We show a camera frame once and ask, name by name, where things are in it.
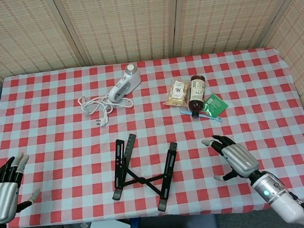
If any white power cord with plug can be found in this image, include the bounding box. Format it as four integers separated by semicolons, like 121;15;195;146
77;90;137;129

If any red white checkered tablecloth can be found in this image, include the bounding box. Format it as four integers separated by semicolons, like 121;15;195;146
0;42;304;228

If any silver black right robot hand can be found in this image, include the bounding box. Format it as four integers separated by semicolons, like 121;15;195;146
200;131;261;184

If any black folding laptop stand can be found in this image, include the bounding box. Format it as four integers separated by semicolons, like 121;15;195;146
105;129;185;217

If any green foil sachet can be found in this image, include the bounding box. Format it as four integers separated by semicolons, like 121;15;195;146
201;92;229;120

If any white handheld electric appliance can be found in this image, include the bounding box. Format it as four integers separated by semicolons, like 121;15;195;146
104;63;143;103

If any clear snack packet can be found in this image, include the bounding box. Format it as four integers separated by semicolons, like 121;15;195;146
161;78;194;110

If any light blue toothbrush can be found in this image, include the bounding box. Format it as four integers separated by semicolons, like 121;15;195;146
180;106;223;127

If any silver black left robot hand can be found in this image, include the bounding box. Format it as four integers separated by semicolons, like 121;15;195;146
0;150;44;225

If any brown labelled bottle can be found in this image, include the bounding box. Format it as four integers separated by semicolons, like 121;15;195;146
185;73;210;119

